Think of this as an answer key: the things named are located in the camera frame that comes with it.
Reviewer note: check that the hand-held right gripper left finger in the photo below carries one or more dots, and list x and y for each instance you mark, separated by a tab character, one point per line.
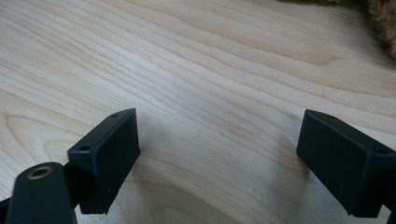
106	168

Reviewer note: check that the brown teddy bear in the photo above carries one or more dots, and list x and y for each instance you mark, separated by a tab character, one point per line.
384	21

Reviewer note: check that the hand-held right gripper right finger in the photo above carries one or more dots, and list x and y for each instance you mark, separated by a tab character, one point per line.
345	168

